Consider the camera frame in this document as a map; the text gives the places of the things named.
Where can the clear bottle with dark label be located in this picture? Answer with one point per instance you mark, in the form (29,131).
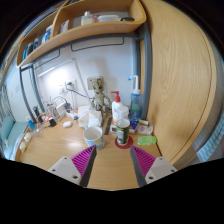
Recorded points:
(123,133)

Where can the blue and white tube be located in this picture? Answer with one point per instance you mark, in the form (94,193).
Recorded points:
(31,125)

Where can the white desk lamp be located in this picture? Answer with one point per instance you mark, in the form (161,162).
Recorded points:
(78,73)

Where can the small yellowish tube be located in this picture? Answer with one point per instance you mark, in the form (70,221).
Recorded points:
(143,122)

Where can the white wall socket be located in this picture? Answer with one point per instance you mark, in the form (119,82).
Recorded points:
(70,85)

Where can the grey metal frame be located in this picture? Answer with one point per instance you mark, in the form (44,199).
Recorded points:
(146,66)

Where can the pink and white packet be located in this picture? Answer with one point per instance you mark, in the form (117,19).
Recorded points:
(145,130)

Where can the small black box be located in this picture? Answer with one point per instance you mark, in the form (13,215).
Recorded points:
(52,123)

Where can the white power adapter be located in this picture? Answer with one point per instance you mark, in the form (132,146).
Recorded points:
(61,109)

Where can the white mug with blue pattern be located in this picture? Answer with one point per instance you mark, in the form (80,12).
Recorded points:
(94,136)

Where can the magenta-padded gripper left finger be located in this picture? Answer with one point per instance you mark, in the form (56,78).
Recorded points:
(68,167)

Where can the white lotion bottle red pump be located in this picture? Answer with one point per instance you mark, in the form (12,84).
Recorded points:
(115,106)

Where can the blue wash bottle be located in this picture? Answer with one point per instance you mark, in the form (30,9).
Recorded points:
(135,105)

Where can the white power strip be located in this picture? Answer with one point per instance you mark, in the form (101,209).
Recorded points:
(71,116)

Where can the flat round red coaster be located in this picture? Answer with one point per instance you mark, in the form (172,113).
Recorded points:
(124,146)

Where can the bun in plastic bag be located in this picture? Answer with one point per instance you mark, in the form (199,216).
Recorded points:
(28,137)
(23,146)

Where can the green packet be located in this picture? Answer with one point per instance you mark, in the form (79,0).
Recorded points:
(146,140)

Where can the wooden shelf unit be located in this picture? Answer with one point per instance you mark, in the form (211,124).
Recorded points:
(96,28)

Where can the white computer mouse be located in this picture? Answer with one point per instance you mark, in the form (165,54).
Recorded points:
(67,124)

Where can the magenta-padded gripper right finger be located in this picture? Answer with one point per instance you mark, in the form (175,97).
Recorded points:
(158,168)

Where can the teal pillow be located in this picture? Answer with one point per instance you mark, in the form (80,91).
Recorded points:
(6,128)

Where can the wooden tree figure toy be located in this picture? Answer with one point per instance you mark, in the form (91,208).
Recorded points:
(99,96)

